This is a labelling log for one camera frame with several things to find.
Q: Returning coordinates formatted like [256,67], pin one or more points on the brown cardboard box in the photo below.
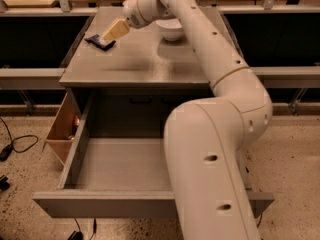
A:
[62,131]

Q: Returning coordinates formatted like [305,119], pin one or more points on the open grey top drawer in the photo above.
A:
[112,178]

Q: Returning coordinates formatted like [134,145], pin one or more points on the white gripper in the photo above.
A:
[131,14]

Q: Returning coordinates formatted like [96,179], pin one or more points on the grey cabinet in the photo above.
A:
[148,88]

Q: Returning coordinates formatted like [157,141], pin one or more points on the white ceramic bowl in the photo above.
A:
[170,30]

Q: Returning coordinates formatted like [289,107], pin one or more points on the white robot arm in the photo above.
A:
[202,137]

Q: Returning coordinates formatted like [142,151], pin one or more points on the dark blue snack bar wrapper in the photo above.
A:
[95,40]

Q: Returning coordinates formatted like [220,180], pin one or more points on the black object floor left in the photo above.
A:
[4,185]

